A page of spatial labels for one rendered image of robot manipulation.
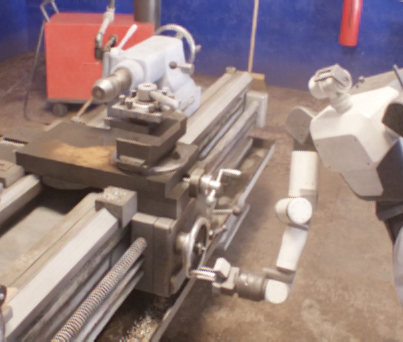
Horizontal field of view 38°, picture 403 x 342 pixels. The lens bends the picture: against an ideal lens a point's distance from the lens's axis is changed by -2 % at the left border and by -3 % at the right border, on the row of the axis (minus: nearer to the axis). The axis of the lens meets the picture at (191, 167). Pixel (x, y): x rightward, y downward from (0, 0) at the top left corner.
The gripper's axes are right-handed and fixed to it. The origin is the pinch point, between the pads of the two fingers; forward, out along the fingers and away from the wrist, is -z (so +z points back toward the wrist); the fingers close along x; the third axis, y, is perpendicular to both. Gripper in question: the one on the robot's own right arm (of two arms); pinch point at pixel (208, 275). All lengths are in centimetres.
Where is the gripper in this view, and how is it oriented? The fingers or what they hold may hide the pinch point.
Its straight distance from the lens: 190.1
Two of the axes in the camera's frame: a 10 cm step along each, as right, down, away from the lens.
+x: -3.3, 7.3, -6.0
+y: 1.0, 6.6, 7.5
